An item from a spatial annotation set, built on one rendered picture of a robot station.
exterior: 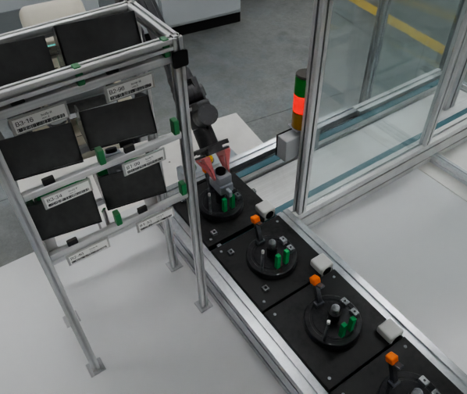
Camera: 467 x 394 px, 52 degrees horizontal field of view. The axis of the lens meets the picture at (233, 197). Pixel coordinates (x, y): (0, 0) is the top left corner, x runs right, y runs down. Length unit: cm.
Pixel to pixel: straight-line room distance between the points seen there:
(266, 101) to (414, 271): 241
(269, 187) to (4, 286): 87
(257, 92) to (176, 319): 267
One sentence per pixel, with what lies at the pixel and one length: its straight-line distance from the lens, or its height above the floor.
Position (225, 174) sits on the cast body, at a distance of 137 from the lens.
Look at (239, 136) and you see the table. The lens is 191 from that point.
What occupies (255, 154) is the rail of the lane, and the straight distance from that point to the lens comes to 167.
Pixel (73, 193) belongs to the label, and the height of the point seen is 144.
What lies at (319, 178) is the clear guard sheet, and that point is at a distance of 144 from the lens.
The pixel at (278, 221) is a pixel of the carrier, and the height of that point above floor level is 97.
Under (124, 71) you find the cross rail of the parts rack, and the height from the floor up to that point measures 163.
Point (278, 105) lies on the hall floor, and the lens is 365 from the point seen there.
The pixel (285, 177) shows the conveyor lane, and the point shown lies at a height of 92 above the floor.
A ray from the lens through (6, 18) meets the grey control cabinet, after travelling 422.
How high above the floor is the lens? 202
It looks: 45 degrees down
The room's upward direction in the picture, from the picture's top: 1 degrees counter-clockwise
